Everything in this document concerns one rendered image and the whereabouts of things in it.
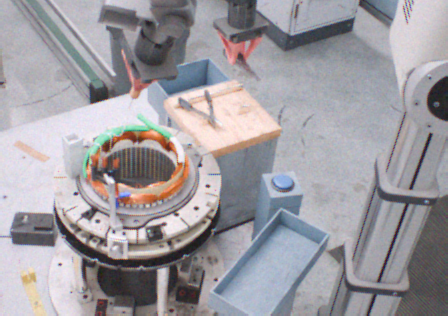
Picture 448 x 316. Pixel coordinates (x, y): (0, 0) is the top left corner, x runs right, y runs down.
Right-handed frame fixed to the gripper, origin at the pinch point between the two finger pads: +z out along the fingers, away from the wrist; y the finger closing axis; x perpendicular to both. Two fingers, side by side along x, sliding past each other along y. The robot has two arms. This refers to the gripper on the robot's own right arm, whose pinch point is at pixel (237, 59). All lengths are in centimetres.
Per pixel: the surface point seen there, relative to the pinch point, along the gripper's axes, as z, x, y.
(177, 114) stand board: 12.1, -2.1, 13.2
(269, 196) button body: 16.3, 25.4, 6.5
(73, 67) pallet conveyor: 44, -73, 12
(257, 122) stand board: 12.4, 7.9, -1.5
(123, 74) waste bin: 93, -128, -29
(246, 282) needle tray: 16.7, 41.5, 22.3
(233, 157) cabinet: 16.8, 11.4, 6.5
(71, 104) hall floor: 117, -147, -11
